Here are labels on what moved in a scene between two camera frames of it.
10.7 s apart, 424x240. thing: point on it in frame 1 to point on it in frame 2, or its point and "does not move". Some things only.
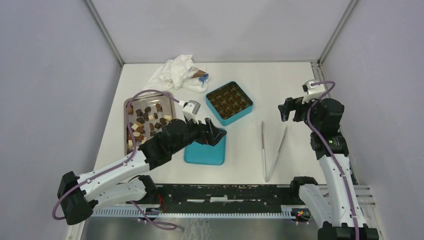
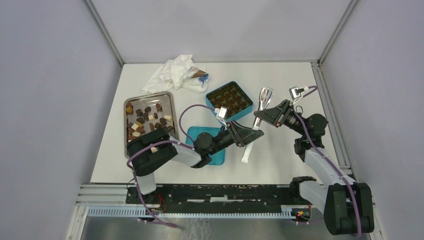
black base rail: x=224 y=195 does not move
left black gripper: x=204 y=135 to x=249 y=135
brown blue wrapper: x=194 y=72 does not move
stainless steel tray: x=149 y=115 does not move
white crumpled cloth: x=174 y=73 does not move
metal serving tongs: x=263 y=151 to x=266 y=94
